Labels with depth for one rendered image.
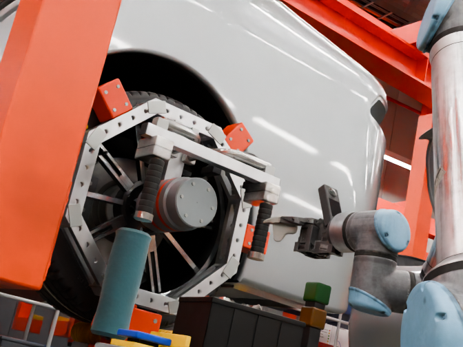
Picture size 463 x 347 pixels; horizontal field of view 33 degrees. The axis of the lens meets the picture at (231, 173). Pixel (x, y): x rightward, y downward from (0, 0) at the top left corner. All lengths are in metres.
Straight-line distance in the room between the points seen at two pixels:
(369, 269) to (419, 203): 4.82
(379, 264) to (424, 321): 0.60
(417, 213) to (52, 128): 5.11
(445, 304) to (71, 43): 0.92
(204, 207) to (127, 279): 0.28
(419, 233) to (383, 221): 4.78
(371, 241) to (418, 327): 0.60
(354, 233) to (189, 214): 0.46
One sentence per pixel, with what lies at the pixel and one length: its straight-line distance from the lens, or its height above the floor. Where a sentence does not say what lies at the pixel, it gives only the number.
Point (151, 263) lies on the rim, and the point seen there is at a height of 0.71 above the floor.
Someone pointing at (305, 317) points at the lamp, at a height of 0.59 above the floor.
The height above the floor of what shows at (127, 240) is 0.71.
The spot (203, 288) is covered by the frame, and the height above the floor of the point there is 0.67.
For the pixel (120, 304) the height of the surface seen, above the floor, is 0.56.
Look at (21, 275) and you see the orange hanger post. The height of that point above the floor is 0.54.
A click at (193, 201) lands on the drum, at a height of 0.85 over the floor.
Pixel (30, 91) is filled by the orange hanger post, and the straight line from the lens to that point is 1.53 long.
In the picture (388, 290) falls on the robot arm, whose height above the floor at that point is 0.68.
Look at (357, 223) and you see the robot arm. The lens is 1.68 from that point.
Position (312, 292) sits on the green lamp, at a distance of 1.57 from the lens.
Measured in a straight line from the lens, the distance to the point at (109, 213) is 2.23.
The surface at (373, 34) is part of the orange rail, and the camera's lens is 6.06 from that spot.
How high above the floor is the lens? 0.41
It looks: 16 degrees up
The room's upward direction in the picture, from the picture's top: 12 degrees clockwise
